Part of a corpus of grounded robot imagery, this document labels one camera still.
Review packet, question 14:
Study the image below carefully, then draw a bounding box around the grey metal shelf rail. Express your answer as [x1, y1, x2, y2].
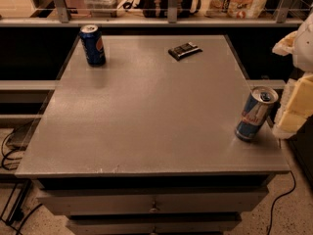
[0, 17, 302, 27]

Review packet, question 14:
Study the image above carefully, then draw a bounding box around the black backpack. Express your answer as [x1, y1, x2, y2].
[137, 0, 201, 18]

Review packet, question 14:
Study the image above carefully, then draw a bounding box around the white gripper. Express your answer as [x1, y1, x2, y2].
[272, 14, 313, 139]

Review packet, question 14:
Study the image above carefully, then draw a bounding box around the upper grey drawer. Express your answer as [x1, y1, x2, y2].
[37, 187, 268, 215]

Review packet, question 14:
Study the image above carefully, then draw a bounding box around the black power cable right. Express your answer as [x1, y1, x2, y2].
[265, 170, 297, 235]

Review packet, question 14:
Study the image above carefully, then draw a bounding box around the colourful snack bag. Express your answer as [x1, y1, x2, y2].
[205, 0, 267, 19]

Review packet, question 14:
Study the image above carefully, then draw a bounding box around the black cables left floor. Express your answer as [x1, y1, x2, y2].
[0, 120, 35, 171]

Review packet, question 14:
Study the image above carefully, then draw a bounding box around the grey drawer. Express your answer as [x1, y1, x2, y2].
[37, 187, 268, 215]
[67, 212, 242, 235]

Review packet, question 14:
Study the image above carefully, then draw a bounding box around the black chocolate bar wrapper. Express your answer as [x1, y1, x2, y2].
[168, 42, 201, 61]

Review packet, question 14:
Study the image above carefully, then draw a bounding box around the Red Bull can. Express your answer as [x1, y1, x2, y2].
[235, 86, 279, 142]

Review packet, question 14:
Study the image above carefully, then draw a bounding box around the lower grey drawer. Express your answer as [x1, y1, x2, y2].
[67, 212, 242, 235]

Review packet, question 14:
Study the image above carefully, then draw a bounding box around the blue Pepsi can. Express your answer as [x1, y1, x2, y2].
[79, 24, 106, 67]

